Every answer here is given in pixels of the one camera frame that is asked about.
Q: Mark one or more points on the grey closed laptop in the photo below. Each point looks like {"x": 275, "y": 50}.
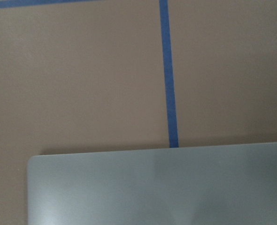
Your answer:
{"x": 213, "y": 185}

